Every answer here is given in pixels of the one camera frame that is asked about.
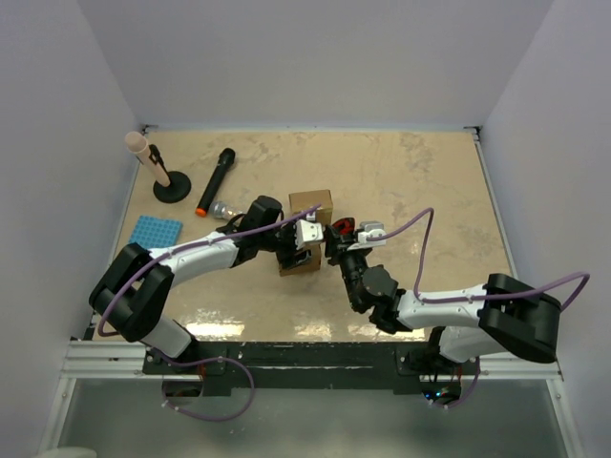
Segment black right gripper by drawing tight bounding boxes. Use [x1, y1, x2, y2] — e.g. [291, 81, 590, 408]
[325, 223, 372, 311]

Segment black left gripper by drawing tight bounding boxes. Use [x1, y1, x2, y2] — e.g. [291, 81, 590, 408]
[258, 215, 311, 271]

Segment small cardboard box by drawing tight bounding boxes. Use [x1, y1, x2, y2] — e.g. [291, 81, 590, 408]
[279, 244, 322, 277]

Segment taped cardboard box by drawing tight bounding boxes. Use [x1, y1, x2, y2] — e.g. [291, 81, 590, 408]
[288, 189, 333, 225]

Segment red black utility knife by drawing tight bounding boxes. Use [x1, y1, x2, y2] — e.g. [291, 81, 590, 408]
[332, 218, 355, 236]

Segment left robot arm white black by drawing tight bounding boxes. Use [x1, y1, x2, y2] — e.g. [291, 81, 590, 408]
[89, 196, 322, 374]

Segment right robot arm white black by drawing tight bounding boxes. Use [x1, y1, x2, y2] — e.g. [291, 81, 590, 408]
[325, 219, 560, 375]

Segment silver glitter microphone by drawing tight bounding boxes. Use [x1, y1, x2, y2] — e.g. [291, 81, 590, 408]
[208, 200, 244, 221]

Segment black microphone orange end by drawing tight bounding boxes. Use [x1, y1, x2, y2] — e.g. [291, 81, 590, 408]
[195, 148, 236, 218]

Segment blue studded building plate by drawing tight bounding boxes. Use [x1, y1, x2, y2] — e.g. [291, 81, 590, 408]
[128, 216, 183, 249]

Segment beige microphone on stand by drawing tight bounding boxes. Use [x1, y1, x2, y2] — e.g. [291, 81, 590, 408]
[124, 131, 171, 187]

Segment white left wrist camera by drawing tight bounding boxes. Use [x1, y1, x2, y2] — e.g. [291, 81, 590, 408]
[294, 211, 324, 250]

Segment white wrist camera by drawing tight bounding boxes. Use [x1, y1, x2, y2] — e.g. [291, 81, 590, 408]
[294, 211, 324, 250]
[347, 221, 387, 251]

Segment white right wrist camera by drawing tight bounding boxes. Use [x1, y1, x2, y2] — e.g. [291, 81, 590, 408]
[347, 221, 387, 251]

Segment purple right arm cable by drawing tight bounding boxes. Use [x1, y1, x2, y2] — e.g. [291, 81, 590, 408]
[369, 207, 592, 411]

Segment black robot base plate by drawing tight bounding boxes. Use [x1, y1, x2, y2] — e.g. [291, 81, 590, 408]
[142, 340, 483, 397]

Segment aluminium frame rail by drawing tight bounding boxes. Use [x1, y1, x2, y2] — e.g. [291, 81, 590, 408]
[60, 341, 563, 381]

